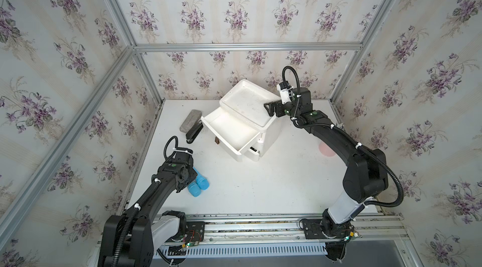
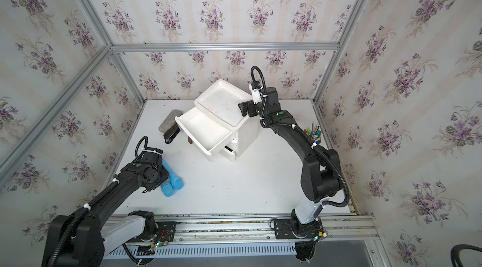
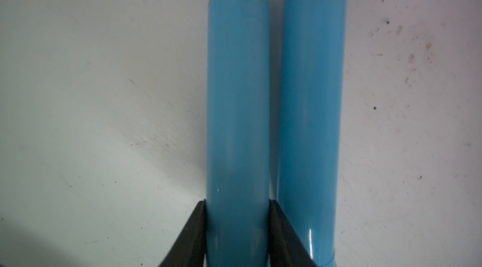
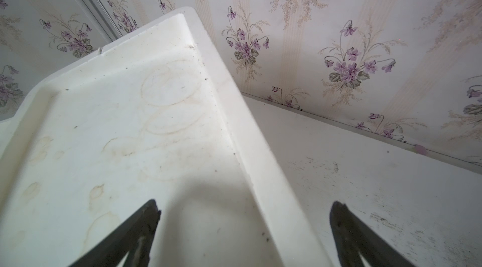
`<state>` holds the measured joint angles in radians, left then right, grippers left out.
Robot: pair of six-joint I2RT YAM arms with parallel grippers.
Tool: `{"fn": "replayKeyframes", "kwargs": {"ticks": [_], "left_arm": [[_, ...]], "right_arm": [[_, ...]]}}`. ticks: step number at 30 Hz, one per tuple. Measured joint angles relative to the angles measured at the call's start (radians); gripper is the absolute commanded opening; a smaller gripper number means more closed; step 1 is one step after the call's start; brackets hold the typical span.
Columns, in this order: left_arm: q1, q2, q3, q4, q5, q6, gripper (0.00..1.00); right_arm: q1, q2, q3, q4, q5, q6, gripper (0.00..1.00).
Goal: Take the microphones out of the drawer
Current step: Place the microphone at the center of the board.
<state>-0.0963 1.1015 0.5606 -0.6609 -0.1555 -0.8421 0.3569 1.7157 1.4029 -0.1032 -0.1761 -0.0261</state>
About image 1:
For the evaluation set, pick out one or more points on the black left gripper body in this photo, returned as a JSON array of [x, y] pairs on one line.
[[191, 175]]

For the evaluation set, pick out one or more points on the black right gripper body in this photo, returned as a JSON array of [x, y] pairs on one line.
[[280, 110]]

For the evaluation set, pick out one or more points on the blue toy microphone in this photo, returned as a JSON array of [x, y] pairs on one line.
[[194, 189], [202, 181]]

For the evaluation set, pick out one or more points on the white three-drawer cabinet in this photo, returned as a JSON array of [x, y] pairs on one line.
[[246, 102]]

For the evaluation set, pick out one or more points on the white top drawer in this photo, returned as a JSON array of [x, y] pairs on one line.
[[235, 136]]

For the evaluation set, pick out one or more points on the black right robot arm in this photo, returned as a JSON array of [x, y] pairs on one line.
[[368, 180]]

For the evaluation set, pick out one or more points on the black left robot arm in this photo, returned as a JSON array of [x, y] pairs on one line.
[[132, 238]]

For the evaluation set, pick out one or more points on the black stapler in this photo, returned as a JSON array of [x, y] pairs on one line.
[[192, 134]]

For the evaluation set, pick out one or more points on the grey rectangular eraser block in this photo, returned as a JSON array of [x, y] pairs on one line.
[[190, 121]]

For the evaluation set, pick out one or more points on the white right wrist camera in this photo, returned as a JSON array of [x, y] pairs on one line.
[[285, 92]]

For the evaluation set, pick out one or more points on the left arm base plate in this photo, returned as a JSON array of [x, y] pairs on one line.
[[192, 236]]

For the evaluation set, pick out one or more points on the aluminium mounting rail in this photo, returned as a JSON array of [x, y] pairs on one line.
[[291, 228]]

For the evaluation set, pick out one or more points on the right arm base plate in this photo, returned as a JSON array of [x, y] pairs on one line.
[[326, 229]]

